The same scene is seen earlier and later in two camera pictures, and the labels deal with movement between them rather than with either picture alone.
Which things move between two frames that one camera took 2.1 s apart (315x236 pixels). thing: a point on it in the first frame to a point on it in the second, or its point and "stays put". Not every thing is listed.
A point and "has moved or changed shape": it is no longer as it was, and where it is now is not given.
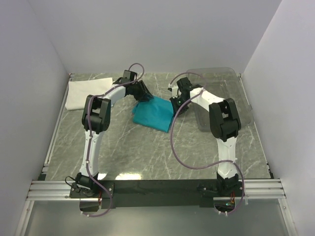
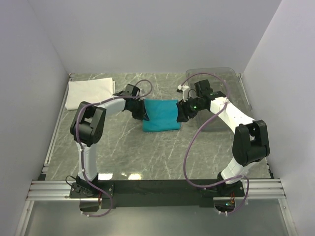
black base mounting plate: [159, 193] stays put
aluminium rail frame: [268, 189] stays put
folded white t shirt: [78, 90] stays put
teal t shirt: [156, 113] has moved or changed shape
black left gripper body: [139, 91] to [137, 108]
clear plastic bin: [222, 82] stays put
